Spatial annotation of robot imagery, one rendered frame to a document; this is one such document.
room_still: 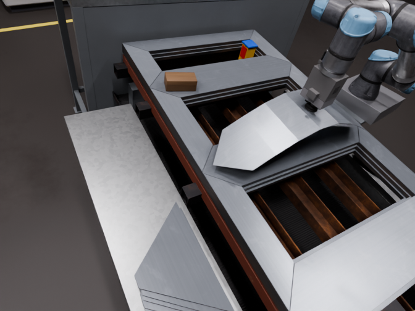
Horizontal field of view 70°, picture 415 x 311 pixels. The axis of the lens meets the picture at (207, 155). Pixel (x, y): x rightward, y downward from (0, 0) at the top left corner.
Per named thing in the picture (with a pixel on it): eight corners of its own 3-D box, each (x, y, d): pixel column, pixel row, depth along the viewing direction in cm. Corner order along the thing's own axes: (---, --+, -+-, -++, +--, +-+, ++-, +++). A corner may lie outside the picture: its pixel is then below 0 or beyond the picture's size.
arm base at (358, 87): (359, 82, 168) (368, 66, 161) (381, 97, 160) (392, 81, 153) (343, 87, 161) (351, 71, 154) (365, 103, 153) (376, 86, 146)
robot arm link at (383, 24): (364, 0, 86) (344, 5, 80) (401, 15, 81) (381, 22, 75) (351, 28, 92) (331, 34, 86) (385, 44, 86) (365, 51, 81)
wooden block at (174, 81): (165, 91, 116) (167, 81, 112) (163, 82, 119) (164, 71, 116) (196, 91, 119) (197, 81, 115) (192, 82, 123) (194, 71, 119)
